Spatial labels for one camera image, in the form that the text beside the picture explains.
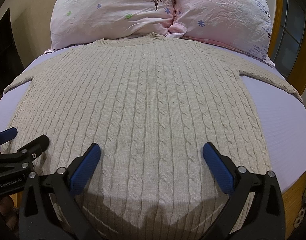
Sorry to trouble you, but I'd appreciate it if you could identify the wooden bed frame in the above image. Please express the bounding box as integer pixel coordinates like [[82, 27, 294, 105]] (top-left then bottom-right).
[[283, 171, 306, 239]]

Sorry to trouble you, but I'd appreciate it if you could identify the pink floral pillow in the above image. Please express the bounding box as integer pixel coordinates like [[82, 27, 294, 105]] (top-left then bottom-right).
[[168, 0, 272, 61], [50, 0, 175, 50]]

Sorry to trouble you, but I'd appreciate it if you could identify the pink floral right pillow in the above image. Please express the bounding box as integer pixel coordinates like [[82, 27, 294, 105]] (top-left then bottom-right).
[[168, 0, 272, 61]]

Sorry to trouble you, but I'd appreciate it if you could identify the pink floral left pillow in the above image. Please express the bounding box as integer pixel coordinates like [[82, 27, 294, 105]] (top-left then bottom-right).
[[50, 0, 175, 50]]

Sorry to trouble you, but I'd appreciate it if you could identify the wooden window frame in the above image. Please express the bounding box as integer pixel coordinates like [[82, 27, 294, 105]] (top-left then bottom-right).
[[269, 0, 306, 94]]

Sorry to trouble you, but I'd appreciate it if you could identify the beige cable-knit sweater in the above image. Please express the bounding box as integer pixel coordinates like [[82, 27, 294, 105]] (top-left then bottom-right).
[[2, 33, 302, 239]]

